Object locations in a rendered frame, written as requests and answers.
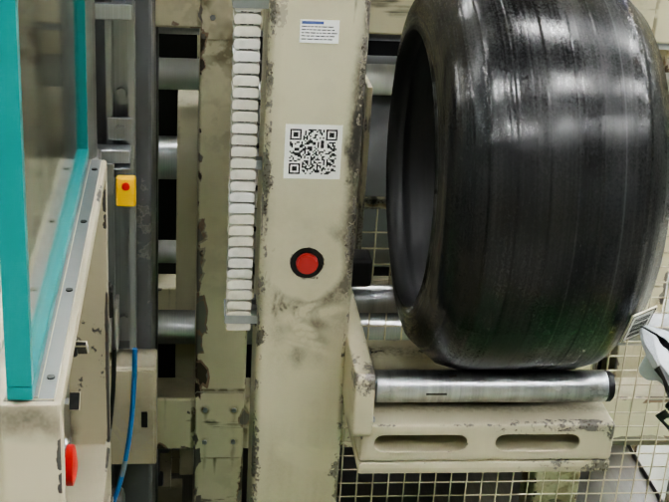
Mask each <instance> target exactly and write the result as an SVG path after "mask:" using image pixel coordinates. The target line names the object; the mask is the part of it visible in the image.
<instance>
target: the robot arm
mask: <svg viewBox="0 0 669 502"><path fill-rule="evenodd" d="M639 335H640V340H641V344H642V347H643V349H644V352H645V357H644V359H643V361H642V362H641V364H640V366H639V368H638V369H639V372H640V374H641V375H642V376H643V377H644V378H645V379H647V380H657V381H659V382H661V383H662V384H663V385H664V388H665V391H666V393H667V396H668V397H669V332H667V331H665V330H662V329H659V328H655V327H651V326H647V325H645V326H643V327H642V328H641V329H640V330H639ZM655 416H656V417H657V418H658V419H659V420H660V421H661V422H662V424H663V425H664V426H665V427H666V428H667V429H668V430H669V425H668V424H667V423H666V422H665V421H664V419H666V418H669V413H668V411H667V410H666V409H664V410H662V411H660V412H659V413H657V414H656V415H655Z"/></svg>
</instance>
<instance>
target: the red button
mask: <svg viewBox="0 0 669 502"><path fill-rule="evenodd" d="M296 265H297V269H298V270H299V271H300V272H301V273H303V274H312V273H314V272H315V271H316V270H317V268H318V265H319V263H318V259H317V257H316V256H315V255H314V254H312V253H303V254H301V255H300V256H299V257H298V258H297V261H296Z"/></svg>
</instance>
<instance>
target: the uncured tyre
mask: <svg viewBox="0 0 669 502"><path fill-rule="evenodd" d="M386 219H387V236H388V248H389V260H390V270H391V279H392V286H393V293H394V298H395V304H396V308H397V312H398V316H399V320H400V323H401V326H402V328H403V331H404V333H405V335H406V336H407V338H408V339H409V340H410V341H411V342H412V343H414V344H415V345H416V346H417V347H418V348H419V349H420V350H421V351H422V352H423V353H424V354H425V355H426V356H427V357H428V358H429V359H430V360H432V361H433V362H434V363H435V364H438V365H441V366H445V367H448V368H452V369H455V370H574V369H578V368H581V367H585V366H588V365H592V364H595V363H597V362H599V361H601V360H602V359H603V358H605V357H606V356H607V355H608V354H609V353H610V352H611V351H612V350H613V349H614V348H615V347H616V346H617V345H618V344H619V341H620V339H621V337H622V335H623V333H624V331H625V329H626V327H627V325H628V323H629V321H630V319H631V317H632V316H633V315H635V314H638V313H640V312H643V311H644V310H645V308H646V306H647V304H648V302H649V299H650V297H651V294H652V292H653V289H654V286H655V283H656V280H657V276H658V273H659V269H660V265H661V261H662V257H663V252H664V248H665V242H666V237H667V231H668V224H669V91H668V84H667V79H666V74H665V69H664V65H663V61H662V57H661V54H660V50H659V47H658V44H657V42H656V39H655V36H654V34H653V32H652V30H651V28H650V26H649V24H648V22H647V21H646V19H645V18H644V16H643V15H642V14H641V12H640V11H639V10H638V9H637V8H636V7H635V6H634V4H633V3H632V2H631V1H630V0H414V2H413V3H412V5H411V7H410V9H409V12H408V14H407V17H406V20H405V23H404V27H403V30H402V34H401V39H400V43H399V48H398V53H397V59H396V65H395V71H394V79H393V86H392V94H391V102H390V111H389V122H388V135H387V153H386Z"/></svg>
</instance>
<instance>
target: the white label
mask: <svg viewBox="0 0 669 502"><path fill-rule="evenodd" d="M656 309H657V306H654V307H652V308H650V309H647V310H645V311H643V312H640V313H638V314H635V315H633V316H632V317H631V319H630V321H629V323H628V325H627V327H626V329H625V331H624V333H623V335H622V337H621V339H620V341H619V342H620V343H622V342H625V341H627V340H629V339H632V338H634V337H636V336H639V330H640V329H641V328H642V327H643V326H645V325H647V326H648V324H649V322H650V320H651V318H652V316H653V315H654V313H655V311H656Z"/></svg>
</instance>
